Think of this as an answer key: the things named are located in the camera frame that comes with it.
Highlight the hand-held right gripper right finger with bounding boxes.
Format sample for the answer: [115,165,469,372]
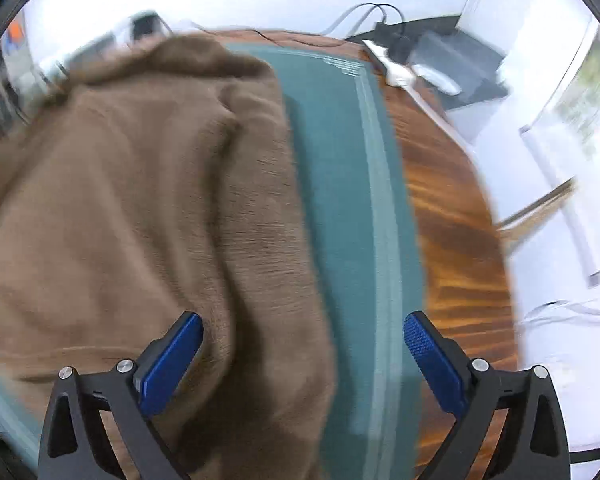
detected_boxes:
[403,311,572,480]

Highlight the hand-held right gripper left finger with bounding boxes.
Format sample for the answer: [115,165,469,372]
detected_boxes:
[38,311,204,480]

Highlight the brown fleece sweater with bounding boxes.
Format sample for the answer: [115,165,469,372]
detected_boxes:
[0,32,338,480]

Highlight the green table mat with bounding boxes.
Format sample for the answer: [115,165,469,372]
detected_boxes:
[0,42,426,480]

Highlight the scroll painting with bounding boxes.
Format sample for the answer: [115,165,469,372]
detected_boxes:
[519,15,600,287]

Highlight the white power strip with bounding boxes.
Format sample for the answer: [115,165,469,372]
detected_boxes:
[364,41,462,97]

